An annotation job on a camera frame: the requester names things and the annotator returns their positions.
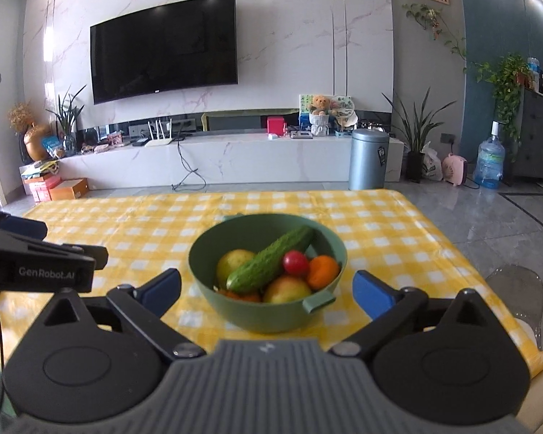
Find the pink fan heater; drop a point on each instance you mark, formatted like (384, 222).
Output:
(454, 171)

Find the red-green apple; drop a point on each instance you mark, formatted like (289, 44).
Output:
(285, 291)

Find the hanging vine plant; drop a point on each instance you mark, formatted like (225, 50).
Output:
(423, 13)

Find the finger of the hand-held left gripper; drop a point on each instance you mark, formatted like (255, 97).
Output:
(92, 254)
(22, 228)

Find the gold vase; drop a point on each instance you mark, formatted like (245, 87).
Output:
(37, 144)

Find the orange tangerine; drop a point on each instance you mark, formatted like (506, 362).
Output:
(249, 297)
(323, 271)

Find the green colander bowl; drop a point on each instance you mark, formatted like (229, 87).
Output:
(253, 316)

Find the pink gift box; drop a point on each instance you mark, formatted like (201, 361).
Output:
(114, 139)

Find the white plastic bag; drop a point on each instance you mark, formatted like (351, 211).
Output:
(432, 165)

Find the grey metal trash can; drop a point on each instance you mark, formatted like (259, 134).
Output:
(369, 162)

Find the green painted picture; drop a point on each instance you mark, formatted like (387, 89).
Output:
(304, 101)

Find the orange cardboard box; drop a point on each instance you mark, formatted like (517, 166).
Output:
(70, 190)

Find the green cucumber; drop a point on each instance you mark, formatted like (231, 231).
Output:
(262, 264)

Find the blue water jug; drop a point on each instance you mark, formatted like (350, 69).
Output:
(488, 162)

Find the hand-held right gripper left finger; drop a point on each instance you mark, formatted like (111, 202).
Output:
(163, 287)

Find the yellow checkered tablecloth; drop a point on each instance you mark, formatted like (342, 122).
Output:
(140, 217)

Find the yellow-green pear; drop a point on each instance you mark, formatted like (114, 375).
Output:
(230, 264)

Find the white router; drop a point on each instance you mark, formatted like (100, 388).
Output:
(158, 142)

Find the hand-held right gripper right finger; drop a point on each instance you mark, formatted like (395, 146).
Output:
(373, 291)

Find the stack of papers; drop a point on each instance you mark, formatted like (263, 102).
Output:
(40, 169)

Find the white hand fan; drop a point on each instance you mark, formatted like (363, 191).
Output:
(344, 108)

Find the red cherry tomato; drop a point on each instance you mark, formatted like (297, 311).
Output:
(295, 263)

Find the transparent grey chair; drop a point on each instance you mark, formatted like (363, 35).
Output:
(520, 289)

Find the green plant in glass vase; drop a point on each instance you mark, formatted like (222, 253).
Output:
(68, 117)

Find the blue snack packet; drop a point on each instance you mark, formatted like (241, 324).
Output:
(53, 146)

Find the grey cabinet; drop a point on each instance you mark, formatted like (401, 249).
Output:
(540, 135)

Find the dried yellow flowers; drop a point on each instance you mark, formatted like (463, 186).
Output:
(20, 115)

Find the long-leaf potted plant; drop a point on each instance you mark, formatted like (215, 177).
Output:
(415, 167)

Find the white marble television console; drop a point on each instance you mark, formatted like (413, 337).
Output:
(253, 162)

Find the red box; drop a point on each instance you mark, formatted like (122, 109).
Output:
(276, 125)

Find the green trailing vine plant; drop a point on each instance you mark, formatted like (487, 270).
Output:
(507, 77)

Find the black wall television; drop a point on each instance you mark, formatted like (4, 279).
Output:
(163, 49)

